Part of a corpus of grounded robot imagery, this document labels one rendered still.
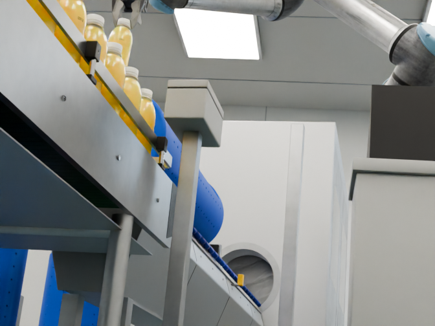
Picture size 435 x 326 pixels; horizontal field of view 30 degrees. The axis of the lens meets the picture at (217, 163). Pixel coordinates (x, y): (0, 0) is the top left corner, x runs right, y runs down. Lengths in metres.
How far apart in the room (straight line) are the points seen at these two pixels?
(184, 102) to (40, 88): 0.67
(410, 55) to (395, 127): 0.28
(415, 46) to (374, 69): 4.51
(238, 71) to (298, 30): 0.97
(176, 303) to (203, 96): 0.49
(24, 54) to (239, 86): 6.39
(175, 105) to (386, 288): 0.80
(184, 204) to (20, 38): 0.80
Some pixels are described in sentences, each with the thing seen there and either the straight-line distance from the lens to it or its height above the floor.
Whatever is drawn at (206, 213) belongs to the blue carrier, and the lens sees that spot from 2.87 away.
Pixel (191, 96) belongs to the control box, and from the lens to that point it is 1.93.
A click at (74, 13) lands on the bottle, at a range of 1.57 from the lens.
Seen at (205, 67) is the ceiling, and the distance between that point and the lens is 7.31.
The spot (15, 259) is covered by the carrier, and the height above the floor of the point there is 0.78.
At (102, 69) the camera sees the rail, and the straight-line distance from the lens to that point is 1.64.
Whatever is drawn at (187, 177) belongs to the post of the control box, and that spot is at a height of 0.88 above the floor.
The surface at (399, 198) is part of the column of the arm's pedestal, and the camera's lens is 2.37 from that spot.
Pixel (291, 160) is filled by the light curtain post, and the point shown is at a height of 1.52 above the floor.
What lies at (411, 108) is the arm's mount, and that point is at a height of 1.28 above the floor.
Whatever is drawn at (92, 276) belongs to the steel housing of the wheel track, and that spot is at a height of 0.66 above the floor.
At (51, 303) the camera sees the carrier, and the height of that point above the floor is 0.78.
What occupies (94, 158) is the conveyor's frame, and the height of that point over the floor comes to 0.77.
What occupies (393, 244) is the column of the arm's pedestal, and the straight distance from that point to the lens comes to 2.33.
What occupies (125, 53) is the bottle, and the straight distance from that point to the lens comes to 2.35.
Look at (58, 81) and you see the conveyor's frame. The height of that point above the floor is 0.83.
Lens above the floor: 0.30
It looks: 19 degrees up
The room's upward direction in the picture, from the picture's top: 5 degrees clockwise
